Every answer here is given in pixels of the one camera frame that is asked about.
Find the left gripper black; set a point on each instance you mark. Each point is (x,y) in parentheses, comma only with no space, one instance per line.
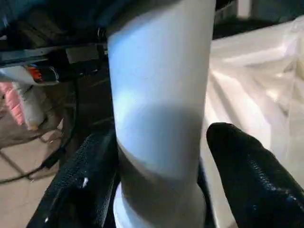
(80,59)

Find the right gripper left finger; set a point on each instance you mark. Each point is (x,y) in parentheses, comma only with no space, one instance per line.
(78,180)

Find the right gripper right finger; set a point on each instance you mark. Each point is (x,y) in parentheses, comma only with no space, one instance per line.
(256,180)

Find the white plastic table leg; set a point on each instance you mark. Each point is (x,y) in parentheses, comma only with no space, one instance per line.
(161,71)

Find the white plastic table top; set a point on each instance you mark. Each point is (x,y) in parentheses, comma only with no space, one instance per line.
(256,83)

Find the white plastic bag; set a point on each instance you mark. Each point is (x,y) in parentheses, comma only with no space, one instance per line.
(35,109)

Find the pink fluffy object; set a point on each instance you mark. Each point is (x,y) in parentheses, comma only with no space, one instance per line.
(14,104)

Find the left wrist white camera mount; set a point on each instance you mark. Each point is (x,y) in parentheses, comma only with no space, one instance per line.
(19,74)

